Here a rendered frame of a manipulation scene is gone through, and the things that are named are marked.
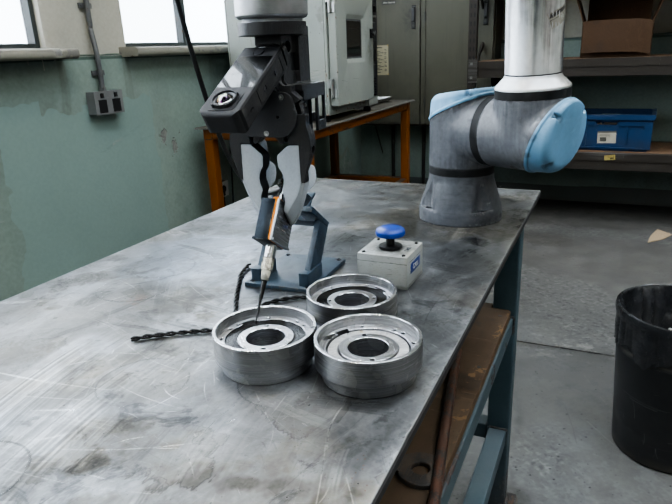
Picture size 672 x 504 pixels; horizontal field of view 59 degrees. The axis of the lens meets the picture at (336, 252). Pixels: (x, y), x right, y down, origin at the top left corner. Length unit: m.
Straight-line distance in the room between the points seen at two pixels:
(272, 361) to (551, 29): 0.64
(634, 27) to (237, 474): 3.70
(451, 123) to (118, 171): 1.85
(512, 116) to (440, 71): 3.47
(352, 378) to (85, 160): 2.10
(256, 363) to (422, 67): 3.99
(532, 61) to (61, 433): 0.78
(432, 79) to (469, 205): 3.41
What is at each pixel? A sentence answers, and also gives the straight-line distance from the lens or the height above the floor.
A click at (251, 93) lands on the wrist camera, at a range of 0.58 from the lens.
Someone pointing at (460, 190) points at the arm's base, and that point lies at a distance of 1.06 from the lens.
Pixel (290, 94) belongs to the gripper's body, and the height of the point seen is 1.06.
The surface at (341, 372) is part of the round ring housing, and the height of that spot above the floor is 0.83.
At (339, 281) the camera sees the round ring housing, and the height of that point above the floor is 0.83.
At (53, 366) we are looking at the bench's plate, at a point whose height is 0.80.
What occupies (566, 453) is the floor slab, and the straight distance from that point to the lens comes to 1.88.
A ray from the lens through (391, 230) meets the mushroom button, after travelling 0.79.
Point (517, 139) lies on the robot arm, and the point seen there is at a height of 0.96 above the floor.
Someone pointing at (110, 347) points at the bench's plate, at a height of 0.80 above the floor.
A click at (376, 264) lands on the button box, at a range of 0.79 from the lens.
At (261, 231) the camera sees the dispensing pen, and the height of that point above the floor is 0.92.
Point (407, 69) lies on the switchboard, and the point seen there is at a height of 0.95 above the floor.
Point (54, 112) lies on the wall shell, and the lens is 2.45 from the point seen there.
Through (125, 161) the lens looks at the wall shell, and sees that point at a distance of 2.69.
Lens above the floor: 1.10
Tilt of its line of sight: 19 degrees down
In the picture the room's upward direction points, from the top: 2 degrees counter-clockwise
